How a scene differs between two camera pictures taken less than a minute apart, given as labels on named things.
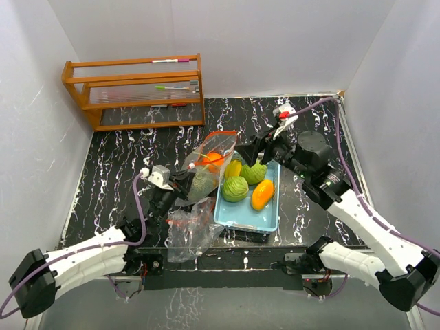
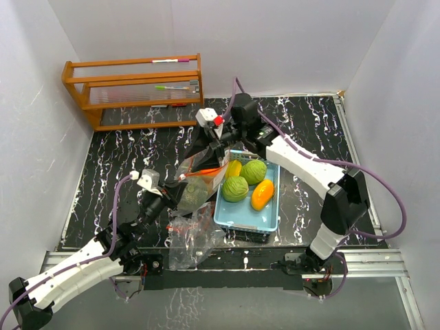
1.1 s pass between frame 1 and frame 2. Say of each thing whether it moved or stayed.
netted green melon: moved
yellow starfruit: stayed
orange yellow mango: stayed
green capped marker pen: stayed
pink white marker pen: stayed
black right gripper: moved
